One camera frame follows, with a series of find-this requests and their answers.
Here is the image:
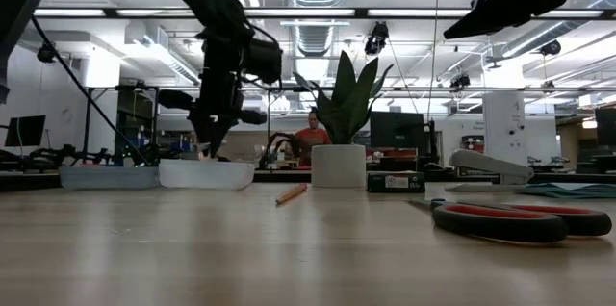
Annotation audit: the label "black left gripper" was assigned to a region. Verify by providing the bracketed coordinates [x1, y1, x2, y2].
[157, 31, 284, 158]

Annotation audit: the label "clear plastic storage box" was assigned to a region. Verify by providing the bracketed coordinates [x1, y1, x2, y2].
[158, 159, 256, 191]

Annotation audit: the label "orange pencil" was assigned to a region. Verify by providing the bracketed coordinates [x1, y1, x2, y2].
[274, 182, 309, 206]

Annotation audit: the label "yellow green crayon box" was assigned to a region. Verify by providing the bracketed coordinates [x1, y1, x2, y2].
[366, 169, 426, 194]

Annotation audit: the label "teal cloth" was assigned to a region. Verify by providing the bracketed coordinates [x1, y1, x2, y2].
[514, 181, 616, 200]

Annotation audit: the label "red and black scissors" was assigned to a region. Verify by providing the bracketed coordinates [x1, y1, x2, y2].
[408, 198, 614, 244]

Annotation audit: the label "black shelf rack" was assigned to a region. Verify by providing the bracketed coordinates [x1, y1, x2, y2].
[114, 85, 161, 166]

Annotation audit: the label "person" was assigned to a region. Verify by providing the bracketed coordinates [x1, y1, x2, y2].
[294, 107, 333, 167]

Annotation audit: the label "white pillar with outlets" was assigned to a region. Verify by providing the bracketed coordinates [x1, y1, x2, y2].
[481, 90, 529, 167]

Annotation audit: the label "green succulent plant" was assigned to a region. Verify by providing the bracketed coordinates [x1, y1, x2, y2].
[293, 49, 395, 146]

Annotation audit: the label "black computer monitor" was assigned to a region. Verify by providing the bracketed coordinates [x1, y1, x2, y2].
[594, 107, 616, 148]
[3, 114, 47, 148]
[369, 111, 425, 149]

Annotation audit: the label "grey stapler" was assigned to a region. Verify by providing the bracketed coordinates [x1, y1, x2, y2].
[443, 148, 538, 194]

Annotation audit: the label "black overhead beam with lights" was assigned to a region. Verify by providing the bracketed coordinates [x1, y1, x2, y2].
[0, 6, 616, 20]

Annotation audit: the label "black background gantry frame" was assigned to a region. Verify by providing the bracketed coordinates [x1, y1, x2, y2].
[79, 84, 616, 163]

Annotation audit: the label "thin black cable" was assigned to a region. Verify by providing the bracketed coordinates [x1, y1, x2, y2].
[29, 14, 153, 166]

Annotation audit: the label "black aluminium table frame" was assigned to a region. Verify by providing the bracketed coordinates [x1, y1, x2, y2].
[0, 169, 616, 192]

